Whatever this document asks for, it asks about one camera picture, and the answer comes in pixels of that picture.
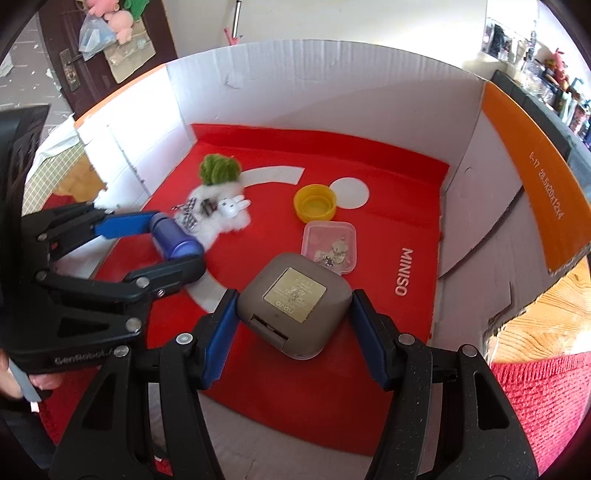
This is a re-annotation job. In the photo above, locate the yellow bottle cap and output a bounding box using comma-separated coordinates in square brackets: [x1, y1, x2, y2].
[294, 184, 338, 223]

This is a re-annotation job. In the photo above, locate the clear plastic bag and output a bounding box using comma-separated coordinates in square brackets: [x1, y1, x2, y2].
[78, 16, 118, 61]

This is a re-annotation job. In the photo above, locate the metal door handle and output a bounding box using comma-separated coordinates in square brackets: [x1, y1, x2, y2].
[59, 48, 86, 93]

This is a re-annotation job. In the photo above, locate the blue plastic jar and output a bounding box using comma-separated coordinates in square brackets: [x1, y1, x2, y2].
[148, 211, 205, 261]

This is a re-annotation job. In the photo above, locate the orange cardboard box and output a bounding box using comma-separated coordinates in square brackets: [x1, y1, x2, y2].
[44, 41, 591, 469]

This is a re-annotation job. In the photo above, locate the taupe square case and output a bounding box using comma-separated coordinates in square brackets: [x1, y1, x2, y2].
[237, 252, 354, 361]

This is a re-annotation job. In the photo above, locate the person's left hand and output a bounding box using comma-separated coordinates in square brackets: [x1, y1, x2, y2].
[0, 353, 63, 400]

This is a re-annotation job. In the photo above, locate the shelf of bottles and items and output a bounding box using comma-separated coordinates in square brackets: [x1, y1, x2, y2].
[482, 18, 591, 148]

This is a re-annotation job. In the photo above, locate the peach plush toy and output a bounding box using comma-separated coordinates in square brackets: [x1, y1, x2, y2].
[102, 9, 132, 44]

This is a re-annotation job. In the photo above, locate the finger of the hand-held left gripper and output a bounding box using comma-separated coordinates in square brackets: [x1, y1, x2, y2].
[23, 202, 161, 278]
[14, 255, 207, 357]

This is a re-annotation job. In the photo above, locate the beige hanging organizer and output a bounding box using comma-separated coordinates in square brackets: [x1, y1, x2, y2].
[102, 21, 158, 84]

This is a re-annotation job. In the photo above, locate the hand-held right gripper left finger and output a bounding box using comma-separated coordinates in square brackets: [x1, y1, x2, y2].
[48, 288, 241, 480]

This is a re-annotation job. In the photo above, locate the green yarn pompom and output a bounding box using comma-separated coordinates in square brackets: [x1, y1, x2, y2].
[198, 154, 243, 185]

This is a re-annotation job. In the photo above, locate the dark cloth side table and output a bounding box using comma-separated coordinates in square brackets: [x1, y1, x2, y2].
[490, 69, 591, 176]

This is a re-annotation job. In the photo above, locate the small clear plastic box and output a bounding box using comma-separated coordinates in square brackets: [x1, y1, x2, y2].
[301, 220, 358, 275]

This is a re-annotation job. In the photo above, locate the pink rabbit plush toy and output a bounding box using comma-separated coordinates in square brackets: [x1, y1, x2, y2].
[549, 46, 571, 88]

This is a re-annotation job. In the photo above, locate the red paper liner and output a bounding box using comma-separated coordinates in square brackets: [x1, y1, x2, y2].
[39, 122, 451, 457]

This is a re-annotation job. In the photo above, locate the white fluffy rabbit keychain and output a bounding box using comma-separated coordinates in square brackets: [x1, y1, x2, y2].
[173, 182, 252, 247]

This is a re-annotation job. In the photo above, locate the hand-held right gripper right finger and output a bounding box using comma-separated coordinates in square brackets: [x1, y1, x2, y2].
[349, 289, 539, 480]

